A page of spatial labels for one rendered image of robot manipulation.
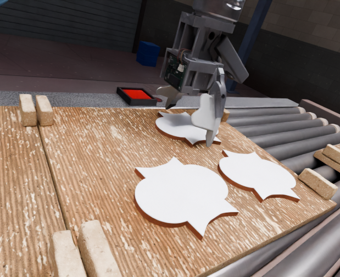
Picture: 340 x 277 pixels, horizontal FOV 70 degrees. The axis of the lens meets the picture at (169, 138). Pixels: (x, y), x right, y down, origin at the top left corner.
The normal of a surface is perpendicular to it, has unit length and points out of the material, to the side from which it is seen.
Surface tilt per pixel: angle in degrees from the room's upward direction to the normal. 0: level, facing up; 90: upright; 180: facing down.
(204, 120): 57
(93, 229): 1
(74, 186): 0
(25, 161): 0
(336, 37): 90
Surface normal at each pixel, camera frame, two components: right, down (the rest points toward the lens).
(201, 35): 0.51, 0.54
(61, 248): 0.21, -0.92
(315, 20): -0.78, 0.09
